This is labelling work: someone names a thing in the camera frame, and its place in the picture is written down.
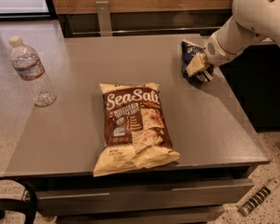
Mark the grey upper drawer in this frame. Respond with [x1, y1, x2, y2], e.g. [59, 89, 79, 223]
[37, 178, 253, 217]

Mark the grey drawer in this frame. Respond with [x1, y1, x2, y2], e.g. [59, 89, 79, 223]
[56, 205, 224, 224]
[37, 178, 253, 217]

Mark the brown Sea Salt chip bag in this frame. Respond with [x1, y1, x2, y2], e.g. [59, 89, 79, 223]
[93, 83, 179, 176]

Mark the grey lower drawer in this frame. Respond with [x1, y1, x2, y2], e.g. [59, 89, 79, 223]
[56, 205, 224, 224]

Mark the clear plastic water bottle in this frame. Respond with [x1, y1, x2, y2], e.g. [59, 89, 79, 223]
[8, 35, 57, 107]

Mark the blue chip bag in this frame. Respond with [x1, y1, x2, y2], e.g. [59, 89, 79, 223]
[181, 39, 214, 83]

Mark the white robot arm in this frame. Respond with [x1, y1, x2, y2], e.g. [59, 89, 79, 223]
[182, 0, 280, 82]

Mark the black chair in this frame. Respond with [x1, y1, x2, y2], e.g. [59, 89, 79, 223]
[0, 179, 37, 224]

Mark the white power strip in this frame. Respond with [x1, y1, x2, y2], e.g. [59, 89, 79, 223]
[238, 177, 280, 217]

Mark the left metal bracket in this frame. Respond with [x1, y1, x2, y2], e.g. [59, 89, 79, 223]
[95, 1, 112, 36]

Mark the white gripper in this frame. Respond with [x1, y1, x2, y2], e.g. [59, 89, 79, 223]
[186, 32, 242, 77]

